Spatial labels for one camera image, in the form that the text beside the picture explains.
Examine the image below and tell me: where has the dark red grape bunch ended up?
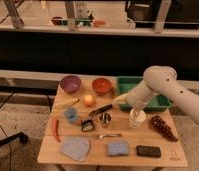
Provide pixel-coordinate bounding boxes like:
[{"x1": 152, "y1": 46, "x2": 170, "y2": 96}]
[{"x1": 151, "y1": 115, "x2": 178, "y2": 142}]

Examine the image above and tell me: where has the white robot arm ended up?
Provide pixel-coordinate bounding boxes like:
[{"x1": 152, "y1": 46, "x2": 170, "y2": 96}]
[{"x1": 113, "y1": 66, "x2": 199, "y2": 125}]

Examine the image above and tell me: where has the green plastic tray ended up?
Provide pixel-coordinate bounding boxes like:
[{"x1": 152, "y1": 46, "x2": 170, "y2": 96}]
[{"x1": 116, "y1": 76, "x2": 171, "y2": 112}]

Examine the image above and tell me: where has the blue sponge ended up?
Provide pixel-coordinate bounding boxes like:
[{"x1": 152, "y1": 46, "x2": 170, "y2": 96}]
[{"x1": 107, "y1": 142, "x2": 129, "y2": 157}]

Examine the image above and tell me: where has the wooden table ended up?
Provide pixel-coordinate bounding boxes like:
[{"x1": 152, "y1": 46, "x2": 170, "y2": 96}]
[{"x1": 37, "y1": 78, "x2": 188, "y2": 168}]

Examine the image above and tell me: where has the red bowl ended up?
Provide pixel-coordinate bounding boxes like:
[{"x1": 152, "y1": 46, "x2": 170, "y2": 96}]
[{"x1": 92, "y1": 77, "x2": 112, "y2": 95}]

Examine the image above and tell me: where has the blue small cup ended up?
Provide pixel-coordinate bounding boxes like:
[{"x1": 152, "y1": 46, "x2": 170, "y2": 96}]
[{"x1": 64, "y1": 107, "x2": 78, "y2": 123}]

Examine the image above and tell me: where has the white plastic cup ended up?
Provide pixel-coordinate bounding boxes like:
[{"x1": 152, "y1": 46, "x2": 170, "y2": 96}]
[{"x1": 129, "y1": 109, "x2": 146, "y2": 128}]

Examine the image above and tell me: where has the blue grey cloth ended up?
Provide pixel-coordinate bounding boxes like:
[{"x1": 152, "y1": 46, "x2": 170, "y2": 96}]
[{"x1": 60, "y1": 136, "x2": 90, "y2": 161}]

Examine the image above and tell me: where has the purple bowl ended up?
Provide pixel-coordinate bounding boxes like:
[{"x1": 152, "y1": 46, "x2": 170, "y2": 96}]
[{"x1": 60, "y1": 75, "x2": 81, "y2": 93}]

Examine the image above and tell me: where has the silver metal fork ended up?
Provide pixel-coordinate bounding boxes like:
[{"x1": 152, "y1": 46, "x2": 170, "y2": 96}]
[{"x1": 94, "y1": 134, "x2": 122, "y2": 139}]

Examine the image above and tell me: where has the black sponge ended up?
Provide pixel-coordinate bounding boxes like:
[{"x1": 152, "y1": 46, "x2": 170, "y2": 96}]
[{"x1": 136, "y1": 145, "x2": 161, "y2": 158}]

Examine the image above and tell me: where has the orange round fruit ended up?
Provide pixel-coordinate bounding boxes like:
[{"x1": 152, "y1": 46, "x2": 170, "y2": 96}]
[{"x1": 84, "y1": 95, "x2": 95, "y2": 107}]

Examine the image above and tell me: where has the red chili pepper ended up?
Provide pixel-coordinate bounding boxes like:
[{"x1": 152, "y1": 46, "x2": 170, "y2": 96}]
[{"x1": 52, "y1": 118, "x2": 61, "y2": 142}]

